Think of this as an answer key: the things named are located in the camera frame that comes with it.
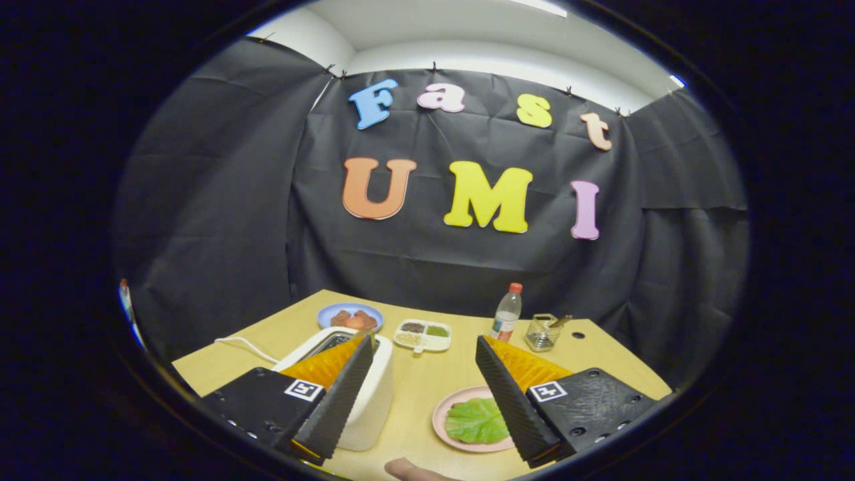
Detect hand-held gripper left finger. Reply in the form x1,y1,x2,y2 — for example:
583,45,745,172
200,335,375,467

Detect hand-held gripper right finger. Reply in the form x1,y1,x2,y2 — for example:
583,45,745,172
476,336,659,468

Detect green lettuce leaf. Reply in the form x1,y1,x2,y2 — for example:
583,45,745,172
446,398,510,444

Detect white toaster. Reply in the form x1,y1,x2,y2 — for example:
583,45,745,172
271,326,395,452

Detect pink plate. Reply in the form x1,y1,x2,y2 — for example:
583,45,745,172
432,385,518,454

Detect red food pieces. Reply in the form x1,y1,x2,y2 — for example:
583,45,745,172
331,309,378,330

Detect clear bottle with red cap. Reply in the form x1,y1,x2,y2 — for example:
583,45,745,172
490,283,524,343

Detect white divided condiment tray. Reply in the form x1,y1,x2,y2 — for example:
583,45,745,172
393,319,452,355

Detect blue plate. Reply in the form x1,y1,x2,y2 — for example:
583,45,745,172
317,303,385,333

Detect black backdrop cloth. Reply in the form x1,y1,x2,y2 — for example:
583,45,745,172
112,37,749,388

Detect ceiling light panel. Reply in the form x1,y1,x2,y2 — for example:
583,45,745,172
511,0,568,18

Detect metal wire utensil holder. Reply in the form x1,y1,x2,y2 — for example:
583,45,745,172
525,314,562,353

